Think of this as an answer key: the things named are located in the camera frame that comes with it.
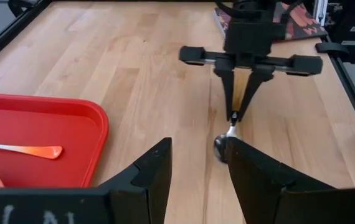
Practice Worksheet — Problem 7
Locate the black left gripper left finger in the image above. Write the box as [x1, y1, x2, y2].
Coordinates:
[98, 137, 173, 224]

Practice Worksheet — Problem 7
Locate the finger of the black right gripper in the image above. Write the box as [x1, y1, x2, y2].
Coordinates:
[214, 58, 237, 122]
[237, 67, 275, 121]

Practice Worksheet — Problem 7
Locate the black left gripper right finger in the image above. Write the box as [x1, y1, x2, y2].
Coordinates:
[226, 136, 336, 224]

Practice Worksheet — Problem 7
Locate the metal spoon orange handle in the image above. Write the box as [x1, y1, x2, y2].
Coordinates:
[214, 68, 252, 164]

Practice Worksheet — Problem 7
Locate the metal fork orange handle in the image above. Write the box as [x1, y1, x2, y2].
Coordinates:
[0, 141, 64, 160]

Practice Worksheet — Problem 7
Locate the red plastic tray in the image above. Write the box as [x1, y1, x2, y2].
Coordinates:
[0, 92, 110, 189]

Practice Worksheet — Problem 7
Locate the illustrated book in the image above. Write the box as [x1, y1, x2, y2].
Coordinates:
[214, 1, 328, 41]

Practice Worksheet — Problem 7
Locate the black metal table frame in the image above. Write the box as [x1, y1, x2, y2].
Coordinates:
[0, 0, 355, 156]

